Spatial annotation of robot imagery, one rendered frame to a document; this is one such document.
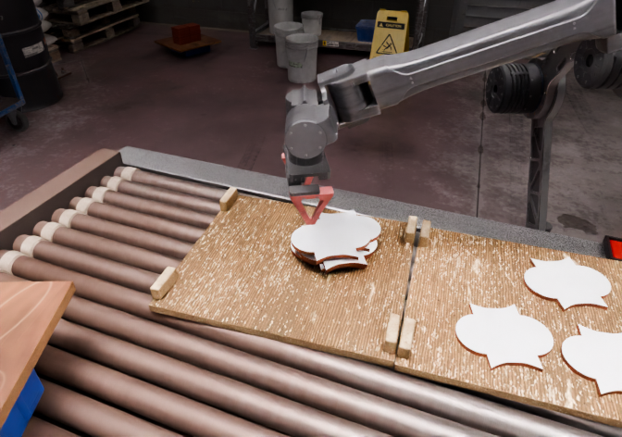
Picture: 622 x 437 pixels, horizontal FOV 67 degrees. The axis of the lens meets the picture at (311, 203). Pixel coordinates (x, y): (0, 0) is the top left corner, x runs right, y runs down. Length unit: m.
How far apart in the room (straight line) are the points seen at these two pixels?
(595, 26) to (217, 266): 0.68
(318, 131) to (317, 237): 0.27
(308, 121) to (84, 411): 0.50
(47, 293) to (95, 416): 0.18
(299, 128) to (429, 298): 0.38
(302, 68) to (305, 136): 3.70
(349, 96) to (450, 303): 0.38
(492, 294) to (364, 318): 0.23
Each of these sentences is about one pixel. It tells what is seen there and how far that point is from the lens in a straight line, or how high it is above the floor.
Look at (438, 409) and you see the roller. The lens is 0.75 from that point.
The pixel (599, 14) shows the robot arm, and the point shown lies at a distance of 0.72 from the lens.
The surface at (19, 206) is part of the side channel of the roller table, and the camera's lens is 1.17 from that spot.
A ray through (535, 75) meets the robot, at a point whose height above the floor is 0.95.
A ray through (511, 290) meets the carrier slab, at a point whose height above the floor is 0.94.
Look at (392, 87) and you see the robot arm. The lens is 0.69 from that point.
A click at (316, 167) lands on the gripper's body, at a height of 1.15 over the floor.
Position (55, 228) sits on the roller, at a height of 0.92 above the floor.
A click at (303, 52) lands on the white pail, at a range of 4.29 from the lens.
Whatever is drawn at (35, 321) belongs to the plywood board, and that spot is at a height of 1.04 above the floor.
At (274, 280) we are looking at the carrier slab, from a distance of 0.85.
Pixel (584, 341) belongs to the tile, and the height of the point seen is 0.94.
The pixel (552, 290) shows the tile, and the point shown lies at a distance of 0.91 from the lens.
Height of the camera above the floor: 1.52
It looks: 35 degrees down
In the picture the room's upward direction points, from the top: straight up
